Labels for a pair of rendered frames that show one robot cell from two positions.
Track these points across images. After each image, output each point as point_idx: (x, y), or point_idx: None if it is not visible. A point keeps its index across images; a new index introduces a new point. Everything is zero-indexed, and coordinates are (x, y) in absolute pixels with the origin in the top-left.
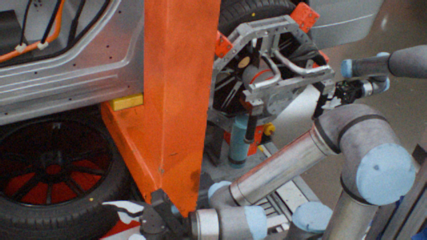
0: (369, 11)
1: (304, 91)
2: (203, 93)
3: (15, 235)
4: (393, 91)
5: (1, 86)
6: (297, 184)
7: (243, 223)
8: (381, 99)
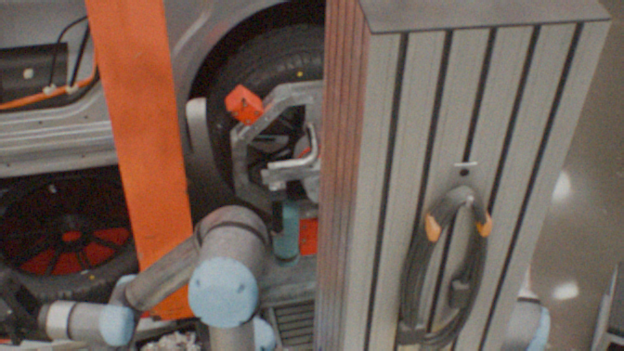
0: None
1: None
2: (175, 169)
3: None
4: (607, 190)
5: (2, 134)
6: None
7: (95, 323)
8: (582, 200)
